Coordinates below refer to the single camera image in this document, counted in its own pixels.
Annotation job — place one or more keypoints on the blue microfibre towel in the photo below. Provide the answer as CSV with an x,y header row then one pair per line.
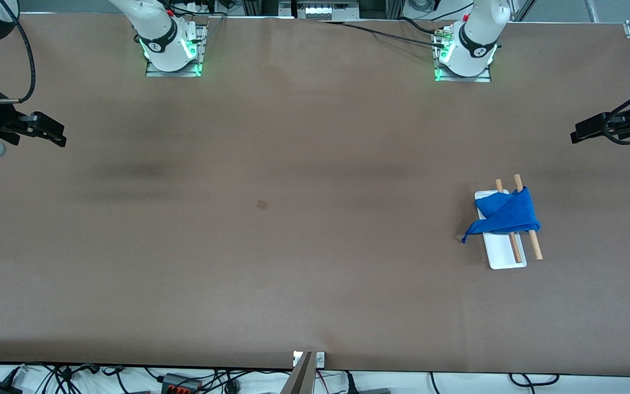
x,y
506,216

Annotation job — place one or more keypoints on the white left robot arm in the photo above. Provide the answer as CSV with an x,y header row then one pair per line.
x,y
476,33

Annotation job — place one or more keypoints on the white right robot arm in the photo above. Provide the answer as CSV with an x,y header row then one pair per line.
x,y
159,22

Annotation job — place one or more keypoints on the white rack with wooden rods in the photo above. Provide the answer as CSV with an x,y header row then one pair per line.
x,y
503,257

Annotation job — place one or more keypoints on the black power adapter red buttons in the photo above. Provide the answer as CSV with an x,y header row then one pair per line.
x,y
181,384

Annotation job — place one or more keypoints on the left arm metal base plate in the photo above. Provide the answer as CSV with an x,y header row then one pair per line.
x,y
484,76

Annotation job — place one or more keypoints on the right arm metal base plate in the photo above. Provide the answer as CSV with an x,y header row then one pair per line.
x,y
201,60

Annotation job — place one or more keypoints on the brown camera mount pole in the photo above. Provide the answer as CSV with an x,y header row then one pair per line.
x,y
299,380

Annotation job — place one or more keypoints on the small metal camera bracket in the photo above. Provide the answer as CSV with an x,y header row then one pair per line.
x,y
320,359

